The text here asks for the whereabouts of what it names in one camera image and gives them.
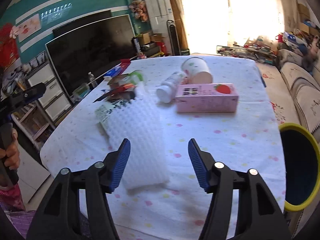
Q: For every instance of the black tower fan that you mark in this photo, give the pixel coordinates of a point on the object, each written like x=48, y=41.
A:
x=173, y=36

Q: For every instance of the large black television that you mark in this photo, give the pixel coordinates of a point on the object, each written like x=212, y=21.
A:
x=93, y=48

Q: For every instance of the beige sofa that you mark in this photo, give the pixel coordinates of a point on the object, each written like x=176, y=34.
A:
x=303, y=87

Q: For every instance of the green white wrapper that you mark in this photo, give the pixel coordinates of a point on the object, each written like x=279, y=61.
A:
x=102, y=113

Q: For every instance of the artificial flower bunch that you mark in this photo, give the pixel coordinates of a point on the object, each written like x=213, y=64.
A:
x=139, y=10

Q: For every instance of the white paper cup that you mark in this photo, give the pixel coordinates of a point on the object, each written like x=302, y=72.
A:
x=197, y=71

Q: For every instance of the blue tissue box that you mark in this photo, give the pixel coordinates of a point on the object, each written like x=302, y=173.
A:
x=113, y=72

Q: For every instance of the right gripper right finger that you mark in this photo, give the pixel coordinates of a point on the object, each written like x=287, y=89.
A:
x=259, y=215

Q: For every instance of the white plastic drawer unit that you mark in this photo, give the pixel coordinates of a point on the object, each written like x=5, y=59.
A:
x=54, y=102

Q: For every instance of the cream window curtain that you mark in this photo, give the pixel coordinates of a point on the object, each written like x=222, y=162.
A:
x=211, y=23

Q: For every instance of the brown plastic tray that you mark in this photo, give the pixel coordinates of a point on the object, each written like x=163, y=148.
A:
x=119, y=80

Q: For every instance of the pink strawberry milk carton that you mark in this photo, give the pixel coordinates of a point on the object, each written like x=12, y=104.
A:
x=207, y=98

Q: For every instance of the red snack bag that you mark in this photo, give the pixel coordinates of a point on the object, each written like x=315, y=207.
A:
x=118, y=90

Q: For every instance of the low cluttered glass table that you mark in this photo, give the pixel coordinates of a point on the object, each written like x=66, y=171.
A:
x=261, y=54

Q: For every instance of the white dotted tablecloth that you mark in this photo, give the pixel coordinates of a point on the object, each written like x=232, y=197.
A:
x=248, y=139

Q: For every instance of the red flat box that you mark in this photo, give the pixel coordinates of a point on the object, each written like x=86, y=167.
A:
x=124, y=63

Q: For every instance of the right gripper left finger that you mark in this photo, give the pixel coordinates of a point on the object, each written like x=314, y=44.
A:
x=57, y=216

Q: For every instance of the clear water bottle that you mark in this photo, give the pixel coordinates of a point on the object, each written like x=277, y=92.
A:
x=92, y=80

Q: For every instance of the white plastic bottle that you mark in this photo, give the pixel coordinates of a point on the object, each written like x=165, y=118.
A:
x=167, y=90

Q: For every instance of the yellow rimmed trash bin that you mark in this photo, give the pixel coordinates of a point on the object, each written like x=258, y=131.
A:
x=301, y=155

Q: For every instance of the person's left hand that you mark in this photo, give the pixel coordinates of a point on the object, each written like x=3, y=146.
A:
x=12, y=153

